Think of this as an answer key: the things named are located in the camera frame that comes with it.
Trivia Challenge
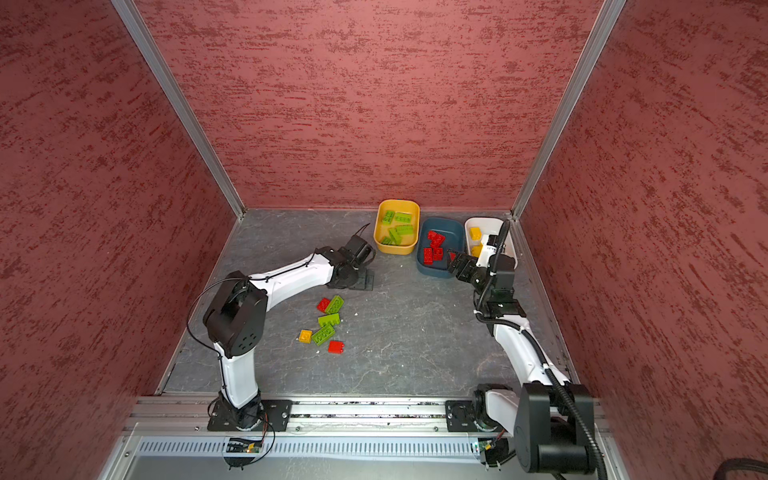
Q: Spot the small orange lego brick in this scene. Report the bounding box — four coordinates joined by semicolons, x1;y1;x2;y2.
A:
298;330;313;344

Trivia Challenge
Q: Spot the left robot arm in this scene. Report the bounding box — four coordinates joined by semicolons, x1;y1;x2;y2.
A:
203;235;375;431

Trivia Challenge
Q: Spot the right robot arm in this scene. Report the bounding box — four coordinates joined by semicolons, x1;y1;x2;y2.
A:
448;253;608;479

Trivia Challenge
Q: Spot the teal plastic bin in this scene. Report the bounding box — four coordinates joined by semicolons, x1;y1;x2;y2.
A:
416;217;465;278

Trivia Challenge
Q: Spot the white plastic bin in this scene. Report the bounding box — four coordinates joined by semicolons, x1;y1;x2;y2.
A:
464;217;503;267

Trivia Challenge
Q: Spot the yellow plastic bin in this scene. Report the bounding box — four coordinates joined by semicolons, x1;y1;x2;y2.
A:
374;199;420;255

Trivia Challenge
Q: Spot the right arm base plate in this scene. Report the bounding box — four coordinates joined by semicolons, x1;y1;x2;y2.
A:
445;400;505;434

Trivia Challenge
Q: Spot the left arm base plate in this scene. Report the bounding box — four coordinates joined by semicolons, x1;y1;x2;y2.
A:
207;397;293;433

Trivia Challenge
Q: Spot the aluminium front rail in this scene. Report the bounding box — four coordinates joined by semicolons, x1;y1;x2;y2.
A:
101;393;502;479

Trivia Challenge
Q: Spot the right corner aluminium post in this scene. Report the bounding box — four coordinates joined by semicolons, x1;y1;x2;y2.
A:
511;0;626;222

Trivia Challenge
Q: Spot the corner aluminium post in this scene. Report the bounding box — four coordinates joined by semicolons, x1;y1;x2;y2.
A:
511;0;626;222
111;0;247;220

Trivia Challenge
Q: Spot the black cable bottom right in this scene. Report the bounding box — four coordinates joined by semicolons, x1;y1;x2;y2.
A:
711;457;768;480

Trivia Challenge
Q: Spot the left corner aluminium post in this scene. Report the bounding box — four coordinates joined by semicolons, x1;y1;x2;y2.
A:
111;0;247;220

